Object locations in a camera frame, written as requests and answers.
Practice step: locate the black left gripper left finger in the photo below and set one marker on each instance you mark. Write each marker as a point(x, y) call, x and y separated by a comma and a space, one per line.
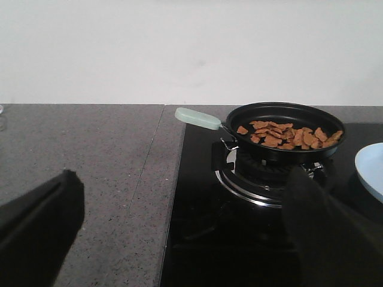
point(38, 229)

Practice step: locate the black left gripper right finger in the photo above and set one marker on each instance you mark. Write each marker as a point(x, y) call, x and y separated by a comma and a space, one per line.
point(337, 246)

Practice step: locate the light blue plate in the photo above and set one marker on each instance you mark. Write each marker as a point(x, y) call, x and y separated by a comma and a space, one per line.
point(368, 164)

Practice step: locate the brown meat pieces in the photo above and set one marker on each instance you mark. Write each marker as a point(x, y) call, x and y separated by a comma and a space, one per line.
point(285, 136)

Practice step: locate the black frying pan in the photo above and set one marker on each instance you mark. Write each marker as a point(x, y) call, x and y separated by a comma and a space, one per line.
point(278, 112)

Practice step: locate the left black gas burner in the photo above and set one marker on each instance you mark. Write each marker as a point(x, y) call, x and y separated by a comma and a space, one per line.
point(259, 182)

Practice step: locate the black glass cooktop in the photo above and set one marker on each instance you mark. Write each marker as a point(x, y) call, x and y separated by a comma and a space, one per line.
point(216, 239)

